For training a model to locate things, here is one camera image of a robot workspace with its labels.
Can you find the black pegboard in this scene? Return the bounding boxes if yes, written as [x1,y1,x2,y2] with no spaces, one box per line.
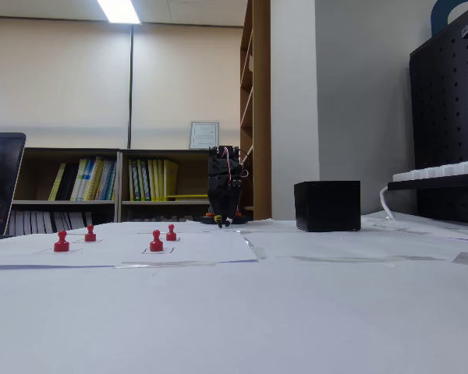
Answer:
[408,3,468,225]

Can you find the laptop with dark screen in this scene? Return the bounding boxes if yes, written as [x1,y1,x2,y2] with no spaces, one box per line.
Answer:
[0,132,27,237]

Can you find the white power strip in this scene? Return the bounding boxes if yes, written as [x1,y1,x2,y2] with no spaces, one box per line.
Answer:
[392,159,468,183]

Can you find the framed white certificate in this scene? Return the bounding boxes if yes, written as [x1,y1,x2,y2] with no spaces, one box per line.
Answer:
[190,121,221,150]

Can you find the black pegboard shelf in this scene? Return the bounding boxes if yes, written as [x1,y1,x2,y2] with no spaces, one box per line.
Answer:
[387,173,468,192]

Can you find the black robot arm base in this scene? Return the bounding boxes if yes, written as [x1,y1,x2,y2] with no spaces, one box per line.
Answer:
[200,210,249,226]

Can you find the red white servo cable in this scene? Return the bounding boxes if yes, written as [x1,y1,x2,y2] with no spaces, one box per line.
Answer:
[222,146,250,185]

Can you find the vertical wall cable duct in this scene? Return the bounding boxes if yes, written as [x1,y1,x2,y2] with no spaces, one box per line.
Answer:
[126,23,136,150]

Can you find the paper sheet with drawn squares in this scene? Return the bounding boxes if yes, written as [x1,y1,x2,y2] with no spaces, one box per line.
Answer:
[0,222,260,270]

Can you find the rectangular ceiling light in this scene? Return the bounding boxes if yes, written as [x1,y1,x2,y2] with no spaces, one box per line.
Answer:
[97,0,143,26]

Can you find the black open box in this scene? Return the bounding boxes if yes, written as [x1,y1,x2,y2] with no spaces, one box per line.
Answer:
[293,180,362,233]

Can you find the wide yellow binder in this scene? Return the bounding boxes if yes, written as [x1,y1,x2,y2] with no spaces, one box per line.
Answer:
[163,158,179,202]

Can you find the white power cable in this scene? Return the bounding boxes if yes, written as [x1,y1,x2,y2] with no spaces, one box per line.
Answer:
[379,185,399,221]

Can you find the low wooden bookshelf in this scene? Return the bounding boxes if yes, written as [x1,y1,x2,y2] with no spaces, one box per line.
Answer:
[9,146,216,235]

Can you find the tall wooden bookshelf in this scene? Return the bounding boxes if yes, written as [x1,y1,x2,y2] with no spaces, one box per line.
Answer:
[239,0,272,221]

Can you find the blue curved object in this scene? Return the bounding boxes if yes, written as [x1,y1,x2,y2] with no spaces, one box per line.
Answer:
[431,0,468,36]

